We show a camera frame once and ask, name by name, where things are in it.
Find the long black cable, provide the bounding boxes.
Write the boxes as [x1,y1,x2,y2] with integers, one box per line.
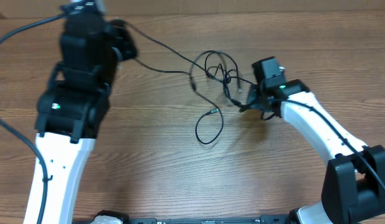
[123,21,259,145]

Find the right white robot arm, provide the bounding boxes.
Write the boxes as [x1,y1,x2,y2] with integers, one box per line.
[247,57,385,223]

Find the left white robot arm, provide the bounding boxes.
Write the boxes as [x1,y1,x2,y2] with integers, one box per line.
[24,12,137,223]

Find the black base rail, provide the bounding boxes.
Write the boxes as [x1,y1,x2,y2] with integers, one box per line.
[129,214,295,224]

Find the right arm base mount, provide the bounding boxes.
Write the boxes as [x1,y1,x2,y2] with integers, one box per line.
[289,201,332,224]

